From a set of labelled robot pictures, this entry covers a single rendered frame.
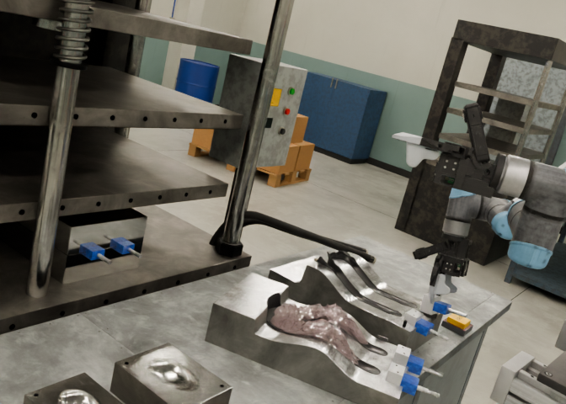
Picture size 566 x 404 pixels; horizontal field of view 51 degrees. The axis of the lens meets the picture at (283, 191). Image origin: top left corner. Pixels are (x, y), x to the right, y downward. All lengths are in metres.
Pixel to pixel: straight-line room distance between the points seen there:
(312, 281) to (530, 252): 0.83
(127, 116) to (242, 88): 0.63
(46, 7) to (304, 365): 1.05
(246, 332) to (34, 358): 0.49
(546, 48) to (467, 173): 4.45
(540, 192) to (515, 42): 4.53
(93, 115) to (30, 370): 0.66
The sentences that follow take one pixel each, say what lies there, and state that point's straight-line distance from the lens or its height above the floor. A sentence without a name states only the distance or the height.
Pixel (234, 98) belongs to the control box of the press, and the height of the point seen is 1.32.
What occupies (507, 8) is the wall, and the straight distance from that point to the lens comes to 8.57.
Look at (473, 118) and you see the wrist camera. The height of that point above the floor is 1.52.
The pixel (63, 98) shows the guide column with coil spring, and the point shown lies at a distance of 1.55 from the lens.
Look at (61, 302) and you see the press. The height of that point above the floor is 0.79.
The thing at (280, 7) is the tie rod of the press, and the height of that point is 1.66.
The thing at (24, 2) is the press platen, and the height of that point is 1.52.
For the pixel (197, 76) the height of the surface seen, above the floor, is 0.71.
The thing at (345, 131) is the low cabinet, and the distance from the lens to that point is 8.74.
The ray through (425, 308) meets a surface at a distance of 1.88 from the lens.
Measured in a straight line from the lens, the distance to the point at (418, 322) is 1.78.
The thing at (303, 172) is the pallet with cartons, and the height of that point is 0.10.
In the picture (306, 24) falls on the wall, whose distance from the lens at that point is 9.97.
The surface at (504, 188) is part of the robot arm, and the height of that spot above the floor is 1.41.
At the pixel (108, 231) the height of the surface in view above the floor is 0.93.
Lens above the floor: 1.59
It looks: 15 degrees down
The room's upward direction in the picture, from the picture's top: 14 degrees clockwise
